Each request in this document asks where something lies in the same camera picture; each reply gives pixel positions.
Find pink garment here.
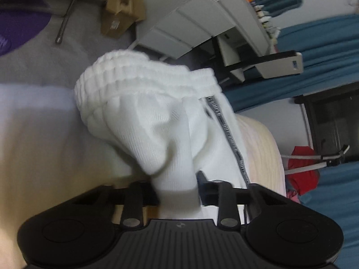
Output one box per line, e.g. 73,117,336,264
286,189,301,204

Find brown cardboard box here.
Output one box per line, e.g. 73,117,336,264
100,0,147,38

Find purple round object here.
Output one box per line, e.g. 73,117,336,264
1,0,51,56

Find blue curtain left panel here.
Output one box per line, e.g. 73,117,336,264
225,14,358,112

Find red garment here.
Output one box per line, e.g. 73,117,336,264
286,146,321,197

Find blue curtain panel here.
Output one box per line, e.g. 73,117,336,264
299,162,359,268
225,14,358,112

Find white dresser desk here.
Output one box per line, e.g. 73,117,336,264
133,0,274,59

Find blue curtain right panel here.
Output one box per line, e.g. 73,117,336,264
299,162,359,268

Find dark window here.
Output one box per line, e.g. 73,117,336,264
295,83,358,163

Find white knit zip jacket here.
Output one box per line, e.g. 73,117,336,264
74,50,249,220

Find pastel tie-dye bed sheet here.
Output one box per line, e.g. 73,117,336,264
0,83,287,269

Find grey metal rod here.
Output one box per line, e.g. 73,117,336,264
55,0,77,44

